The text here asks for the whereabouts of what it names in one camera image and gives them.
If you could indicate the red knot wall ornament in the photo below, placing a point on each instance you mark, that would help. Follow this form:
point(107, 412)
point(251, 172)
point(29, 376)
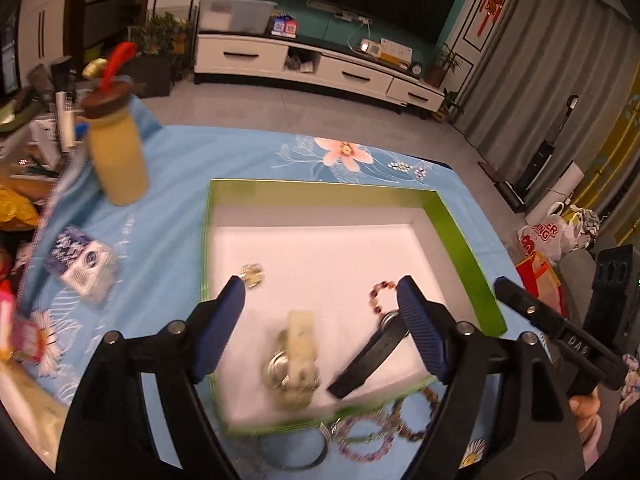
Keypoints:
point(492, 2)

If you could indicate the leafy plant in black planter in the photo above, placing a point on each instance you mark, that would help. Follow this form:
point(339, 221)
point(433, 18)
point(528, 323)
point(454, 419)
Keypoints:
point(157, 67)

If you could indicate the person's right hand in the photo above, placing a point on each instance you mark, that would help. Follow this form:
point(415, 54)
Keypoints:
point(584, 407)

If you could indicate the potted plant in brown pot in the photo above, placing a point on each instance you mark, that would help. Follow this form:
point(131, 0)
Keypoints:
point(436, 75)

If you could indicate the black upright vacuum cleaner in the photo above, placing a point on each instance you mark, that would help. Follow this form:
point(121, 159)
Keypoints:
point(537, 160)

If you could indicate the small gold brooch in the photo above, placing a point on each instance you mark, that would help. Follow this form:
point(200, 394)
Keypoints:
point(252, 275)

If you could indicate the white plastic bag red print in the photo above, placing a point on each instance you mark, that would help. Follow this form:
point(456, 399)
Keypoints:
point(545, 237)

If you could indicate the white power strip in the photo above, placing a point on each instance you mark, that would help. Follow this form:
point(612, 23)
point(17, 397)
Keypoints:
point(352, 16)

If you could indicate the clear plastic storage box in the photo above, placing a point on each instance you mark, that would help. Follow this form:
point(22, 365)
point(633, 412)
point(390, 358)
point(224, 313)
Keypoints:
point(235, 15)

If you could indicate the pink snack packet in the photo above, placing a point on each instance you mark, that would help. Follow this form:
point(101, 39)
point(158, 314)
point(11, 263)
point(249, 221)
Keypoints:
point(22, 332)

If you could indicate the small white device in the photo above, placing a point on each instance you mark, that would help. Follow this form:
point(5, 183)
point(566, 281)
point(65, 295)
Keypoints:
point(370, 46)

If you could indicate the yellow snack bag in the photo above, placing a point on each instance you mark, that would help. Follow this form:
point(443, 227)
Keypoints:
point(17, 210)

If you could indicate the white paper roll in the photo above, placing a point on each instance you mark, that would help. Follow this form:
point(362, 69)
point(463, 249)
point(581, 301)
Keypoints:
point(569, 180)

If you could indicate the white tube bottle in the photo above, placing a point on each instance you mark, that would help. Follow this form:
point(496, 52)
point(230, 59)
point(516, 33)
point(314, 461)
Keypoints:
point(65, 120)

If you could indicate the red yellow shopping bag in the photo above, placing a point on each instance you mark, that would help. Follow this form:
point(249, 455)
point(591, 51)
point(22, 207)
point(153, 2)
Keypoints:
point(537, 280)

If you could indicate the yellow bottle with brown lid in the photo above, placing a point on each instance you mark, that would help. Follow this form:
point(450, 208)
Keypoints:
point(117, 160)

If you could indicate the green bowl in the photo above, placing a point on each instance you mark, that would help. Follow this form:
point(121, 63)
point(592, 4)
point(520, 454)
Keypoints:
point(17, 112)

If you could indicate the black pump bottle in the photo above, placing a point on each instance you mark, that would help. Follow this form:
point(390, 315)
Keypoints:
point(64, 72)

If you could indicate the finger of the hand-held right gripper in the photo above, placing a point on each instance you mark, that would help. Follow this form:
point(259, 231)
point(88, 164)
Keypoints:
point(550, 322)

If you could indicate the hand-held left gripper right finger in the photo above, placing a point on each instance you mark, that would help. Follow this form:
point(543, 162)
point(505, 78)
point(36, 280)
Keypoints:
point(420, 332)

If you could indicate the small floor potted plant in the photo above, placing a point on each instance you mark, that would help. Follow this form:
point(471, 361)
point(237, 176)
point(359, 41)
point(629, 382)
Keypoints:
point(450, 105)

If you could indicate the yellow white cardboard box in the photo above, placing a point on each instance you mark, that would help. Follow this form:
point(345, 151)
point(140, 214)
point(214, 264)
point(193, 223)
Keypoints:
point(396, 50)

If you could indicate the person's right forearm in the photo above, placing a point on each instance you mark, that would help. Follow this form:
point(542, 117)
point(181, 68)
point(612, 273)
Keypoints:
point(595, 445)

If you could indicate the grey curtain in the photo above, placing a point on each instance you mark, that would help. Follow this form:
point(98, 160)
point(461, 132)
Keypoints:
point(550, 50)

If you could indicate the blue floral tablecloth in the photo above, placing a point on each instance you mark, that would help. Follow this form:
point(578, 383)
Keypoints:
point(165, 200)

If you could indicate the white television cabinet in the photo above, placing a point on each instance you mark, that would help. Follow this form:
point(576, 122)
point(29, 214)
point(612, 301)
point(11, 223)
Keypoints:
point(250, 57)

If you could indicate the thin dark metal bangle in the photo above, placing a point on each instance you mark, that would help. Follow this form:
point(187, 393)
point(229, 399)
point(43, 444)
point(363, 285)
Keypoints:
point(320, 457)

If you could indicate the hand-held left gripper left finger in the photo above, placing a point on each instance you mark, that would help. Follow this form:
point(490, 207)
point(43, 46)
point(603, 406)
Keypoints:
point(220, 332)

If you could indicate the small black alarm clock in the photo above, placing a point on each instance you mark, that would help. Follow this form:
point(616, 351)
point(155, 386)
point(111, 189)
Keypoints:
point(416, 69)

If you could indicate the blue white tissue pack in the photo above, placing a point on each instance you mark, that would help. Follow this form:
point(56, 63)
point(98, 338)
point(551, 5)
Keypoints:
point(80, 262)

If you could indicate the black white patterned bag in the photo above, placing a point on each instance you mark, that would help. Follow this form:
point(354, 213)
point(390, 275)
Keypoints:
point(585, 222)

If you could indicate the clear plastic container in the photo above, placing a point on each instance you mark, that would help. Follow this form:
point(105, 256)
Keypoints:
point(47, 140)

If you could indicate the green cardboard box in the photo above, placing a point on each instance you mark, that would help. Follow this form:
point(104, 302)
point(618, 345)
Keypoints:
point(320, 240)

